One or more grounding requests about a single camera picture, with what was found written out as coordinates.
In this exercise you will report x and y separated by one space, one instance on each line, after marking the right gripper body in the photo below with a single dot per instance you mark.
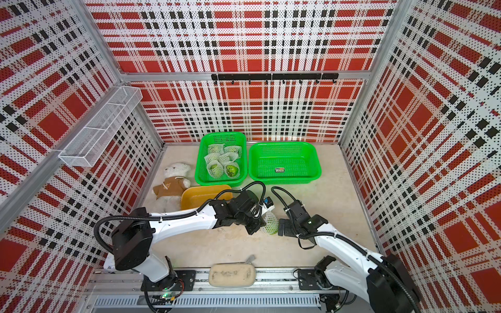
289 229

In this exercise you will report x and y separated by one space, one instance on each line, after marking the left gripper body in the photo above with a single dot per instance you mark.
248 221

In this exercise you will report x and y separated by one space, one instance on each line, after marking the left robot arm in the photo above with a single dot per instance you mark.
130 238

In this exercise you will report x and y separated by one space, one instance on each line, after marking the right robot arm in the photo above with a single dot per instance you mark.
382 281

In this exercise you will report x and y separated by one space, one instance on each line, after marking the yellow plastic bowl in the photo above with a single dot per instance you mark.
195 196

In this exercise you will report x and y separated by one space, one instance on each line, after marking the green basket with fruit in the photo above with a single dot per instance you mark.
284 163

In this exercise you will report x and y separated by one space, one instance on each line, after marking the empty green plastic basket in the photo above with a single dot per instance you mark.
222 159

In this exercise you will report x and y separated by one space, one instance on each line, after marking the beige sponge block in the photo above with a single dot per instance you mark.
232 275

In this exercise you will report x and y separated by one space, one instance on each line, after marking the white teddy bear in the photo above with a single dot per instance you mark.
175 181

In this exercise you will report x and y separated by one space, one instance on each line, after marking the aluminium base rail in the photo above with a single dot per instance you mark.
225 288

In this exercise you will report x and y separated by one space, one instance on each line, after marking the black hook rail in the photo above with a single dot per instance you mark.
274 76

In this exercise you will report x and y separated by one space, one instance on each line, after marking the clear wall shelf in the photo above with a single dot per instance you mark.
89 144

